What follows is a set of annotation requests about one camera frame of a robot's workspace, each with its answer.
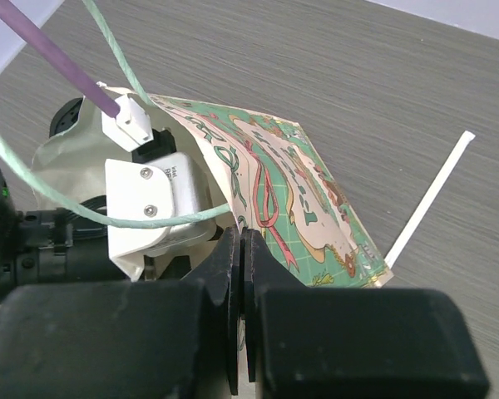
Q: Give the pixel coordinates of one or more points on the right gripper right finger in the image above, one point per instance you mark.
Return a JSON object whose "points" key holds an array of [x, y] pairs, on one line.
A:
{"points": [[304, 342]]}

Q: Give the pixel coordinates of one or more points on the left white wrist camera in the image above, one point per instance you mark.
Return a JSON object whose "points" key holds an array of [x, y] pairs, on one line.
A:
{"points": [[162, 184]]}

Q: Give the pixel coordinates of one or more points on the white wrapped straw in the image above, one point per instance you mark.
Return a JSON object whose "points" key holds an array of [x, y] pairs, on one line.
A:
{"points": [[430, 195]]}

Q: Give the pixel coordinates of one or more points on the green paper gift bag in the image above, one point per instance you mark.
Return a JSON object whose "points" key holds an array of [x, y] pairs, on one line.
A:
{"points": [[262, 172]]}

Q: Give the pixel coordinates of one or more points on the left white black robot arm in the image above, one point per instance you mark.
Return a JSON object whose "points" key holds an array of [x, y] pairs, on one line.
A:
{"points": [[50, 246]]}

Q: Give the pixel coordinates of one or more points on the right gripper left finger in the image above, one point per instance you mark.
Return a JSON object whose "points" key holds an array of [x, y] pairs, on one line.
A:
{"points": [[168, 338]]}

